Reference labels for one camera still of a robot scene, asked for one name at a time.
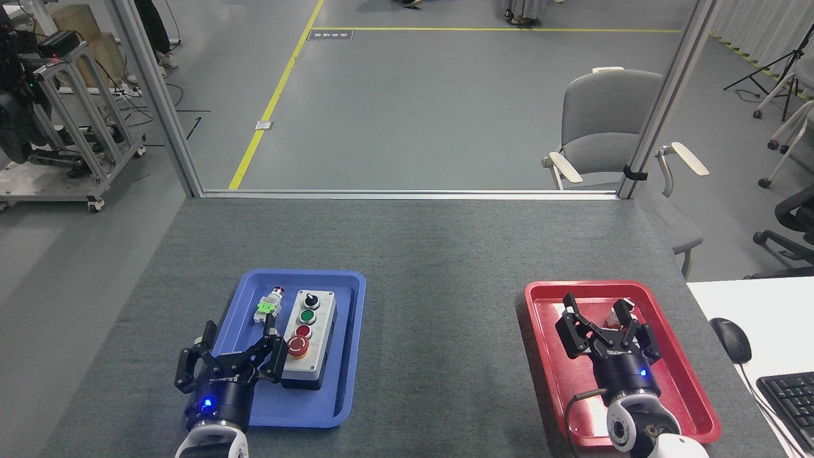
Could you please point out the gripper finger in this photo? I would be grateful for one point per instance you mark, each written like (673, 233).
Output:
(645, 340)
(189, 369)
(575, 334)
(273, 356)

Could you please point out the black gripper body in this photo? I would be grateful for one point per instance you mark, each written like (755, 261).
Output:
(222, 394)
(626, 372)

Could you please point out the grey control box with buttons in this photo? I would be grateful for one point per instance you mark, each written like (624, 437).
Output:
(311, 331)

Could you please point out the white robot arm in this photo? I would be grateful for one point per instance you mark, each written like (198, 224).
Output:
(642, 429)
(213, 443)

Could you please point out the small push button green block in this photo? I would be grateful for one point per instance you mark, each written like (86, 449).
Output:
(268, 307)

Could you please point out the cardboard box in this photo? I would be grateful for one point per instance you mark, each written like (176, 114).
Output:
(82, 38)

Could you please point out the small white part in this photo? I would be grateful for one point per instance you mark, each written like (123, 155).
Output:
(613, 318)

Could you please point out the red plastic tray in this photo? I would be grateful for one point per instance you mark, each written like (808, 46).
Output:
(680, 375)

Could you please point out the blue plastic tray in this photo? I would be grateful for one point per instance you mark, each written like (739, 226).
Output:
(343, 356)

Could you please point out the black computer mouse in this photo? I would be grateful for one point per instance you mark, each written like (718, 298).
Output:
(731, 339)

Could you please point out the white desk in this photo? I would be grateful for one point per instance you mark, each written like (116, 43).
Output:
(769, 318)

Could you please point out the black keyboard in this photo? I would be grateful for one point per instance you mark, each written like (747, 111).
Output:
(792, 407)

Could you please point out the black office chair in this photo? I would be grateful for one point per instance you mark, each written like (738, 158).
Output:
(788, 235)

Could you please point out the grey chair with armrests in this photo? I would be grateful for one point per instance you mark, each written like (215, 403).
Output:
(601, 127)

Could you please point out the metal floor socket plate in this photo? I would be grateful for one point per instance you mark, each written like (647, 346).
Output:
(264, 124)

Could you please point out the white rolling chair base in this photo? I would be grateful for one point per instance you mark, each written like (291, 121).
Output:
(785, 127)

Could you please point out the black tripod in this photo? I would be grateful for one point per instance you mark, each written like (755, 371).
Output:
(772, 63)

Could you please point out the black machine on cart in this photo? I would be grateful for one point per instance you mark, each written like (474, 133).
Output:
(16, 95)

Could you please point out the person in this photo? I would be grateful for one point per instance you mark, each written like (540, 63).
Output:
(407, 2)
(521, 11)
(152, 32)

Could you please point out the white curtain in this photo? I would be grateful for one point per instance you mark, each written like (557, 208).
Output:
(763, 32)

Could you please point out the silver frame rail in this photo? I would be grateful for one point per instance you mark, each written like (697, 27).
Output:
(407, 193)

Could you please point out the silver frame post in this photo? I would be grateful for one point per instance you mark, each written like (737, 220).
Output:
(159, 95)
(668, 95)

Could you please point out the aluminium frame cart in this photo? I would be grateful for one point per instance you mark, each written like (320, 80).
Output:
(76, 127)

